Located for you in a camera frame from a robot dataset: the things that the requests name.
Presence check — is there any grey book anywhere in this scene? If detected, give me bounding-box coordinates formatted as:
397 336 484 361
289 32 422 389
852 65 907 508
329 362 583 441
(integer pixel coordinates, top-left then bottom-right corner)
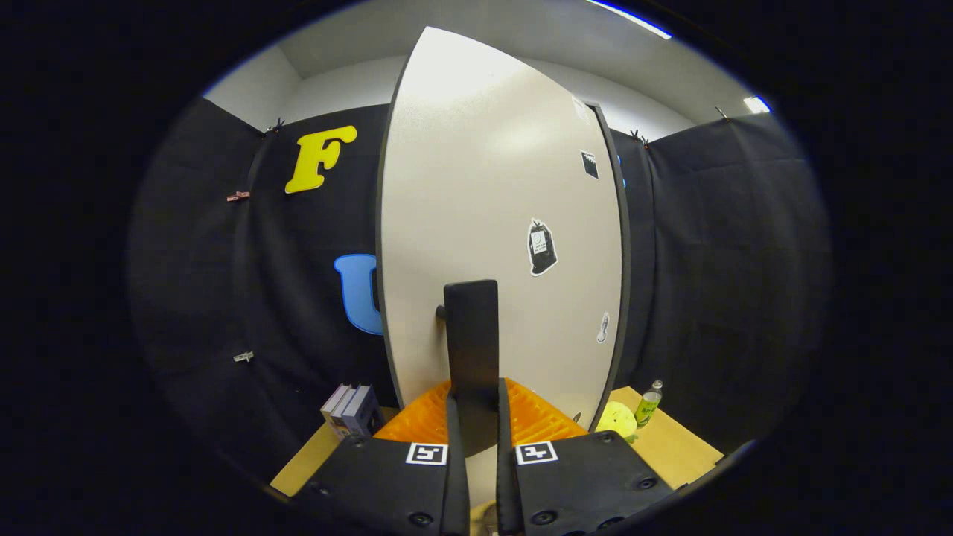
321 383 351 434

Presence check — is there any yellow pineapple plush toy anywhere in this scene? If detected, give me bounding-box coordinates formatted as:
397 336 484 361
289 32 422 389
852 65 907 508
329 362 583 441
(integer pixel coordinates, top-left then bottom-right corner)
596 401 639 444

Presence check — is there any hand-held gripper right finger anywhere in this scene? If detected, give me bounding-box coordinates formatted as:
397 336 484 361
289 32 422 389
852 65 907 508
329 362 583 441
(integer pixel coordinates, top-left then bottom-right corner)
496 377 676 536

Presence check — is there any green label bottle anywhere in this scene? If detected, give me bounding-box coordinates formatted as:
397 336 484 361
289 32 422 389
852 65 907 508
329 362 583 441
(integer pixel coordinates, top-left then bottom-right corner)
634 380 663 429

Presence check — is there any beige shoe cabinet door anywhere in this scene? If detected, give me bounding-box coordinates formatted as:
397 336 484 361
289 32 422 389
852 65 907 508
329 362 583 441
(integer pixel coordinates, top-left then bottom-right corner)
374 26 622 507

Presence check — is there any black backdrop cloth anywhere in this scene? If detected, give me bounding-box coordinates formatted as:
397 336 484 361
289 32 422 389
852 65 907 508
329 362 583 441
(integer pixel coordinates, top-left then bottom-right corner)
127 97 831 485

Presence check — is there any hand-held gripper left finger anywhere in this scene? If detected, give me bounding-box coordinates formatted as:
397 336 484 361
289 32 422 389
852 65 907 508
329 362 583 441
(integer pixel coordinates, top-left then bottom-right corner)
293 380 471 536

